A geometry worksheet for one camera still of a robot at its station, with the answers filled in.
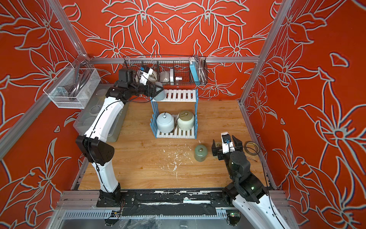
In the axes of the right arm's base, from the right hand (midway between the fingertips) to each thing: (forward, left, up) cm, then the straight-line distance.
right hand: (220, 137), depth 69 cm
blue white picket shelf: (+29, +24, +2) cm, 38 cm away
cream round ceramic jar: (+21, +18, -13) cm, 30 cm away
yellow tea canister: (-5, +3, +3) cm, 7 cm away
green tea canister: (-1, +9, -16) cm, 19 cm away
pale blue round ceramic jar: (+19, +31, -13) cm, 39 cm away
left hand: (+26, +33, +13) cm, 44 cm away
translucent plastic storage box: (+20, +82, -7) cm, 84 cm away
